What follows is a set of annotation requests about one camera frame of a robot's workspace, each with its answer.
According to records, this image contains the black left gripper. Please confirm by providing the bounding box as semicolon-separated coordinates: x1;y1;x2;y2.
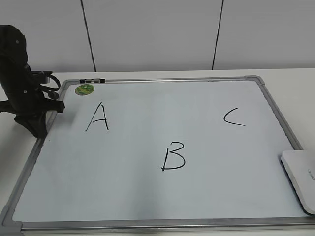
0;84;65;138

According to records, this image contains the white board eraser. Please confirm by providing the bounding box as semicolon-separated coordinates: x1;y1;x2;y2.
281;150;315;215

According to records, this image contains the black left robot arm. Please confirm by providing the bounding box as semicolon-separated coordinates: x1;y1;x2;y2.
0;25;65;138

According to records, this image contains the green round magnet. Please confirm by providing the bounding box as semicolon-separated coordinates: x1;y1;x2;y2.
75;84;95;96

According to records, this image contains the black silver marker pen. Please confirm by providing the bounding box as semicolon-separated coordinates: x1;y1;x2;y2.
79;78;106;84

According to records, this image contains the black left camera cable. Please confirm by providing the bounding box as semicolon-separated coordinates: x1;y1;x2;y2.
36;73;62;100

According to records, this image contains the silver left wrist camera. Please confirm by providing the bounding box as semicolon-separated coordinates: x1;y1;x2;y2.
31;71;53;84

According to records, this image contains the white board with grey frame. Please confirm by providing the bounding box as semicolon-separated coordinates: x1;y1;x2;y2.
0;76;315;236

